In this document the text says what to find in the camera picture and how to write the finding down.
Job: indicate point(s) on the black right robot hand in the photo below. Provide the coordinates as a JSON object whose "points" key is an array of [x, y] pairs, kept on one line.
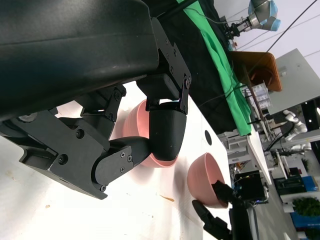
{"points": [[240, 220]]}

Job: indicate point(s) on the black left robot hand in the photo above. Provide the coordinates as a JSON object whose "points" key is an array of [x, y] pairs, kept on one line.
{"points": [[62, 45]]}

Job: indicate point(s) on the pink plastic bowl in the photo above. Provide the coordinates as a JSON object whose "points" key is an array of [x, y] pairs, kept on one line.
{"points": [[136, 122], [202, 180]]}

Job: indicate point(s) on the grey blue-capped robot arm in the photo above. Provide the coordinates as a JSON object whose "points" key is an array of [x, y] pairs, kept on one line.
{"points": [[262, 12]]}

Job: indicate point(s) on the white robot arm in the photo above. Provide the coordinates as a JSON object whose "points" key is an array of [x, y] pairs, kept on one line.
{"points": [[296, 123]]}

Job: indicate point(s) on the black electronics box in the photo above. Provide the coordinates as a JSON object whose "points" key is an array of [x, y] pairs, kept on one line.
{"points": [[250, 185]]}

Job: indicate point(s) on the long white desk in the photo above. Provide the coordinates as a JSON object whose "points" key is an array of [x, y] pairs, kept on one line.
{"points": [[257, 155]]}

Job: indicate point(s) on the green leafy plant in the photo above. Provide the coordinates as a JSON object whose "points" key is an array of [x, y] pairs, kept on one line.
{"points": [[307, 206]]}

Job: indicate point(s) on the blue storage crate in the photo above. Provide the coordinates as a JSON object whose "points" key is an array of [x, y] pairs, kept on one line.
{"points": [[310, 183]]}

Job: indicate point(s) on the black table grommet hole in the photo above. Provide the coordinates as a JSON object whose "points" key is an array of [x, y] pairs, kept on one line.
{"points": [[208, 137]]}

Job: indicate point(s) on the black stand pole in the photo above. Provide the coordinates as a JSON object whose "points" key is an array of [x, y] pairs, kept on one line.
{"points": [[175, 8]]}

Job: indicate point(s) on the clear plastic organizer box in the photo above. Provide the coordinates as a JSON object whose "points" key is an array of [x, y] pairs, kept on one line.
{"points": [[261, 96]]}

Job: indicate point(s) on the black backdrop cloth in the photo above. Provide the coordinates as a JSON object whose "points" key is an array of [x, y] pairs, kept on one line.
{"points": [[195, 75]]}

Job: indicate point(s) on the green backdrop cloth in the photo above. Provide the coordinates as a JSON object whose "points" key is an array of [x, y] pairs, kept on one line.
{"points": [[225, 82]]}

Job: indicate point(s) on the white desk board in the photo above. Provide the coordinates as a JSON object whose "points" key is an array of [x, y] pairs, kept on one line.
{"points": [[292, 82]]}

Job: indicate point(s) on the orange brown chair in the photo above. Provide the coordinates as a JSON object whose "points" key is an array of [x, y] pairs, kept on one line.
{"points": [[265, 65]]}

